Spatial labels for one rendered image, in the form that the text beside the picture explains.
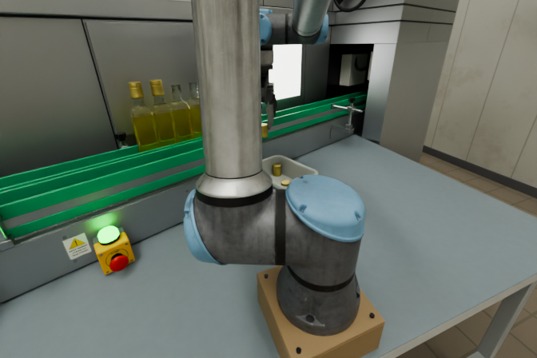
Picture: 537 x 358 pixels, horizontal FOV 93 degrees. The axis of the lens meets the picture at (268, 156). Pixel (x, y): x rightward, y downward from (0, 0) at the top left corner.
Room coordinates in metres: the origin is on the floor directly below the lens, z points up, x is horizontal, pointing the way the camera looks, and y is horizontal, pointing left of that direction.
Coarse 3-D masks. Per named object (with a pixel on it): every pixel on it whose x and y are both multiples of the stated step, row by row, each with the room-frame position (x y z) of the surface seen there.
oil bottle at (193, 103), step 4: (188, 100) 0.85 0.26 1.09; (192, 100) 0.84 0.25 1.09; (196, 100) 0.84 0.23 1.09; (192, 104) 0.83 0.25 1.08; (196, 104) 0.84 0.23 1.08; (192, 108) 0.83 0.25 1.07; (196, 108) 0.83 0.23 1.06; (192, 112) 0.83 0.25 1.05; (196, 112) 0.83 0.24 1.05; (192, 116) 0.83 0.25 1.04; (196, 116) 0.83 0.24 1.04; (200, 116) 0.84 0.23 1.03; (196, 120) 0.83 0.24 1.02; (200, 120) 0.84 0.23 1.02; (196, 124) 0.83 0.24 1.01; (200, 124) 0.84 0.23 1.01; (196, 128) 0.83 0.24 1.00; (200, 128) 0.84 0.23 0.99; (196, 132) 0.83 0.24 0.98; (200, 132) 0.84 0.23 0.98; (196, 136) 0.83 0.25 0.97; (200, 136) 0.84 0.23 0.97
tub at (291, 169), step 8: (264, 160) 0.90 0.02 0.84; (272, 160) 0.92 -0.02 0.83; (280, 160) 0.93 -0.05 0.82; (288, 160) 0.89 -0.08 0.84; (264, 168) 0.89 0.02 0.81; (288, 168) 0.89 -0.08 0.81; (296, 168) 0.86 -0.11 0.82; (304, 168) 0.83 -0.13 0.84; (272, 176) 0.89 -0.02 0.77; (280, 176) 0.89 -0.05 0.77; (288, 176) 0.88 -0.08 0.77; (296, 176) 0.85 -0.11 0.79; (272, 184) 0.72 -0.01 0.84; (280, 184) 0.83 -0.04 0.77
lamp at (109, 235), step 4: (104, 228) 0.50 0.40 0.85; (108, 228) 0.50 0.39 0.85; (112, 228) 0.50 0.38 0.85; (116, 228) 0.50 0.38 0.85; (100, 232) 0.49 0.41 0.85; (104, 232) 0.48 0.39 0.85; (108, 232) 0.48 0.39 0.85; (112, 232) 0.49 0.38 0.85; (116, 232) 0.49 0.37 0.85; (100, 236) 0.47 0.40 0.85; (104, 236) 0.47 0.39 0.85; (108, 236) 0.48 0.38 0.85; (112, 236) 0.48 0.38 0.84; (116, 236) 0.49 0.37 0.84; (120, 236) 0.50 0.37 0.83; (100, 240) 0.47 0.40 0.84; (104, 240) 0.47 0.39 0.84; (108, 240) 0.47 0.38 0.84; (112, 240) 0.48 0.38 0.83; (116, 240) 0.48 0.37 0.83; (100, 244) 0.47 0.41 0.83; (104, 244) 0.47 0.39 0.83; (108, 244) 0.47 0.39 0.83
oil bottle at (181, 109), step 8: (176, 104) 0.80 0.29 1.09; (184, 104) 0.81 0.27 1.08; (176, 112) 0.79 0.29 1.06; (184, 112) 0.81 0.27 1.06; (176, 120) 0.79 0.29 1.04; (184, 120) 0.80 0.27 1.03; (192, 120) 0.83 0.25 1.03; (176, 128) 0.80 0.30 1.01; (184, 128) 0.80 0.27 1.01; (192, 128) 0.82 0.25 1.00; (184, 136) 0.80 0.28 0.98; (192, 136) 0.82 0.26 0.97
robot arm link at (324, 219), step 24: (288, 192) 0.31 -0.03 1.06; (312, 192) 0.32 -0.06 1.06; (336, 192) 0.32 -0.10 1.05; (288, 216) 0.29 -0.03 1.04; (312, 216) 0.27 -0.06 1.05; (336, 216) 0.27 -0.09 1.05; (360, 216) 0.28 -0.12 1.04; (288, 240) 0.27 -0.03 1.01; (312, 240) 0.27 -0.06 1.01; (336, 240) 0.26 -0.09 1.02; (360, 240) 0.29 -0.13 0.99; (288, 264) 0.27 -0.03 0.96; (312, 264) 0.27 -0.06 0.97; (336, 264) 0.26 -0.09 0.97
